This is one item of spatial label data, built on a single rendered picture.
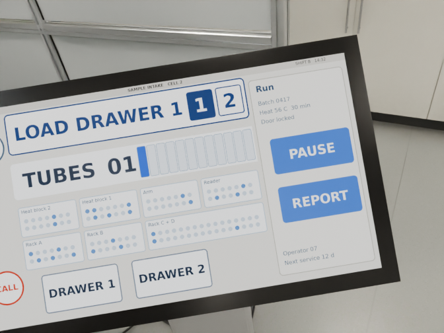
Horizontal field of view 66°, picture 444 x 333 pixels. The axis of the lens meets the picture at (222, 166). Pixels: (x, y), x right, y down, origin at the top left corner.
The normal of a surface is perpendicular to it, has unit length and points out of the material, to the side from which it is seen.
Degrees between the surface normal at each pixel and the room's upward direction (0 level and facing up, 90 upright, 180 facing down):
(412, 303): 0
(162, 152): 50
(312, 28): 90
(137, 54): 90
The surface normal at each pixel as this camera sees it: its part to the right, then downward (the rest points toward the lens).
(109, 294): 0.00, -0.04
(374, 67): -0.47, 0.59
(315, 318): -0.12, -0.78
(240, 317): 0.11, 0.61
